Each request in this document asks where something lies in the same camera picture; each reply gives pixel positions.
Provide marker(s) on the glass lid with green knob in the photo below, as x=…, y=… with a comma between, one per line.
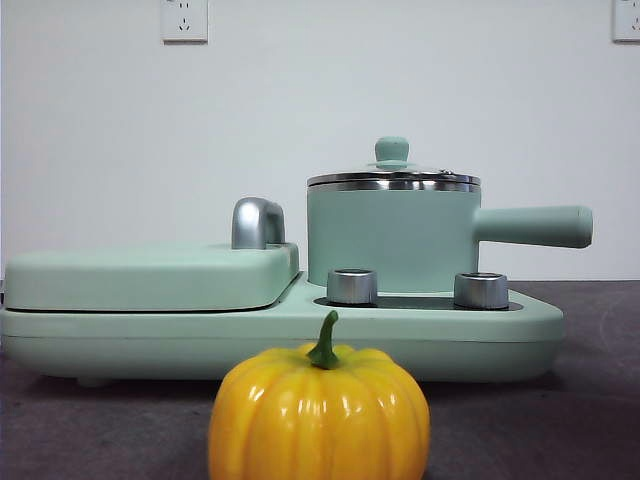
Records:
x=392, y=150

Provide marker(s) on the yellow toy pumpkin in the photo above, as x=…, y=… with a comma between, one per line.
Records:
x=320, y=415

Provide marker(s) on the silver control dial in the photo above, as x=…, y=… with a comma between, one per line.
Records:
x=352, y=287
x=481, y=291

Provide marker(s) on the mint green cooker base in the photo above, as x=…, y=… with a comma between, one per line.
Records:
x=150, y=345

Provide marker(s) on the white wall socket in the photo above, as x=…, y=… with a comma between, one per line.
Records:
x=184, y=22
x=627, y=22

